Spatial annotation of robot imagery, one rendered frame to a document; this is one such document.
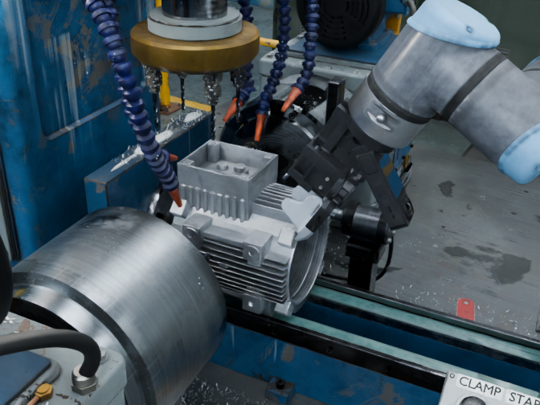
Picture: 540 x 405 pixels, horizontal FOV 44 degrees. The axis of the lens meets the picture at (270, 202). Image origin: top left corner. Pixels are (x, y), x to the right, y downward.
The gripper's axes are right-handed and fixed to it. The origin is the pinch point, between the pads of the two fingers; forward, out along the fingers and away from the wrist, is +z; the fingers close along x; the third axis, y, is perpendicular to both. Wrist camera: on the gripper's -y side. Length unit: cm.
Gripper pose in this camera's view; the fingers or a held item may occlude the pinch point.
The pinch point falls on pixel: (305, 236)
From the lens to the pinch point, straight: 93.7
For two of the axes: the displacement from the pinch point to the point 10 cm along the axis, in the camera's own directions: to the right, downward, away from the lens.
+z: -4.8, 6.4, 6.0
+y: -7.7, -6.3, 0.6
